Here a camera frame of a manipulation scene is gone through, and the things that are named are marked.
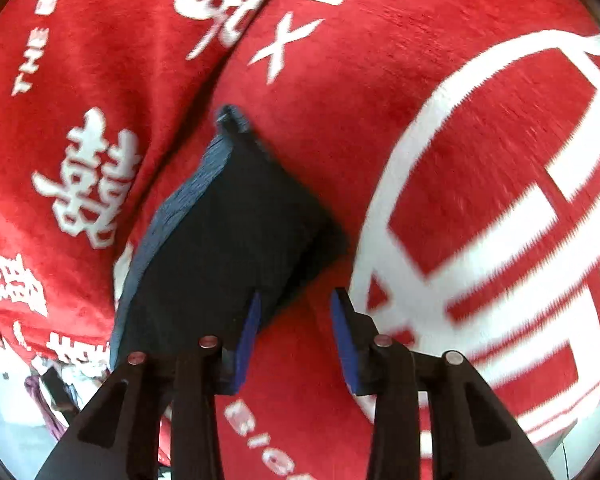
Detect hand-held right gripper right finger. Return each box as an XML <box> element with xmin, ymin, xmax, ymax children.
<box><xmin>330</xmin><ymin>287</ymin><xmax>556</xmax><ymax>480</ymax></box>

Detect purple cloth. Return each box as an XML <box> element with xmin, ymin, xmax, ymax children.
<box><xmin>24</xmin><ymin>374</ymin><xmax>71</xmax><ymax>442</ymax></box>

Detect black pants with patterned waistband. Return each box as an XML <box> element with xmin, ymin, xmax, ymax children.
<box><xmin>109</xmin><ymin>104</ymin><xmax>352</xmax><ymax>397</ymax></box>

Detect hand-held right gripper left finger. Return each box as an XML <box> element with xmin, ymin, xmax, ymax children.
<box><xmin>35</xmin><ymin>291</ymin><xmax>264</xmax><ymax>480</ymax></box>

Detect red printed blanket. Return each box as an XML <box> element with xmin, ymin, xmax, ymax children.
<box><xmin>0</xmin><ymin>0</ymin><xmax>600</xmax><ymax>480</ymax></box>

